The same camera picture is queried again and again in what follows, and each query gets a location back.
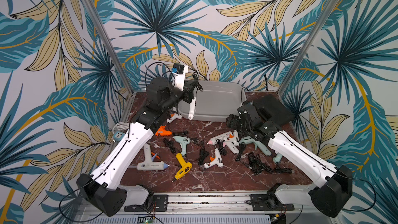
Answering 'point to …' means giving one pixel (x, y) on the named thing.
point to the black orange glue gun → (162, 131)
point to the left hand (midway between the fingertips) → (196, 83)
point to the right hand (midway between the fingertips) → (231, 120)
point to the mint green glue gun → (183, 141)
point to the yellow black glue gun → (186, 167)
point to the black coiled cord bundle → (258, 165)
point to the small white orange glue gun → (215, 160)
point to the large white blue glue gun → (149, 164)
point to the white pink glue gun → (217, 139)
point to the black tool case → (274, 107)
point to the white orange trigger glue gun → (233, 148)
